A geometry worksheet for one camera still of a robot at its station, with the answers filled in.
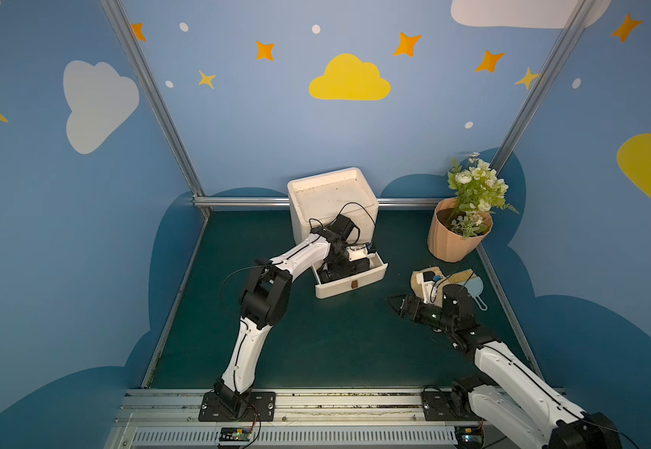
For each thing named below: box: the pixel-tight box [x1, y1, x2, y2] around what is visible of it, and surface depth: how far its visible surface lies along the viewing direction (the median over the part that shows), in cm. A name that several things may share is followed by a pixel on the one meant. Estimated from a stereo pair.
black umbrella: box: [317, 248, 371, 284], surface depth 88 cm
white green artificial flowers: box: [447, 151, 521, 240], surface depth 92 cm
